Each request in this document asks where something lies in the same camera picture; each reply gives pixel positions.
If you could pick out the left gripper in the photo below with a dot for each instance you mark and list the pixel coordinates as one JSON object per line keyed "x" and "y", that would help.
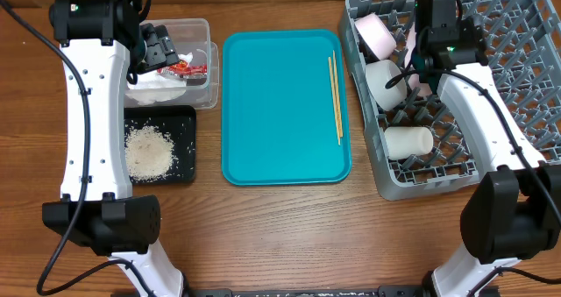
{"x": 161, "y": 48}

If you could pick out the red snack wrapper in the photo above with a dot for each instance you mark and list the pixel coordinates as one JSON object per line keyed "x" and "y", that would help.
{"x": 184, "y": 70}

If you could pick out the white tissue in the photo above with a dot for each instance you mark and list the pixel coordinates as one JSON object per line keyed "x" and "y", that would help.
{"x": 153, "y": 87}

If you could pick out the pile of rice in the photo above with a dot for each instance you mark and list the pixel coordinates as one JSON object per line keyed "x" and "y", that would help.
{"x": 148, "y": 153}

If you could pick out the white pink bowl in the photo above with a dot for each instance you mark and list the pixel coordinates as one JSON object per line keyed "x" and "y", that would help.
{"x": 378, "y": 40}

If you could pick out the grey bowl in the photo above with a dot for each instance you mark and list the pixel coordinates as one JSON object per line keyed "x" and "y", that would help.
{"x": 378, "y": 74}

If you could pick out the large white plate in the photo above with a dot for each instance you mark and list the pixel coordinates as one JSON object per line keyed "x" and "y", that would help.
{"x": 412, "y": 51}

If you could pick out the white plastic cup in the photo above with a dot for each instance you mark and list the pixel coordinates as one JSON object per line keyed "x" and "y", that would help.
{"x": 402, "y": 142}

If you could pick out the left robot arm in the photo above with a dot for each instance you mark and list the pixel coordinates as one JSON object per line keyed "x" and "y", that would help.
{"x": 105, "y": 45}

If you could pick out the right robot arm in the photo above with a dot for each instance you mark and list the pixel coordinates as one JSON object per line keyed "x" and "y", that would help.
{"x": 514, "y": 212}

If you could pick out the grey dishwasher rack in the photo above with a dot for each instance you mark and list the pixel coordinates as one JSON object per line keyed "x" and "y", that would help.
{"x": 523, "y": 48}

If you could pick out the clear plastic bin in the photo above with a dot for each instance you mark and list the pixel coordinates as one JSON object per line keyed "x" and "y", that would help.
{"x": 192, "y": 35}

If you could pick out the black plastic tray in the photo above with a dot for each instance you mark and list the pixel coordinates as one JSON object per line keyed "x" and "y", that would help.
{"x": 184, "y": 126}

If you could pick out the teal plastic tray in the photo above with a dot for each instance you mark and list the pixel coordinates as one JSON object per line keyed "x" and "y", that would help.
{"x": 278, "y": 125}

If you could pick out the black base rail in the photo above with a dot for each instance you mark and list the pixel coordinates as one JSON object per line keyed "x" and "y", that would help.
{"x": 382, "y": 291}

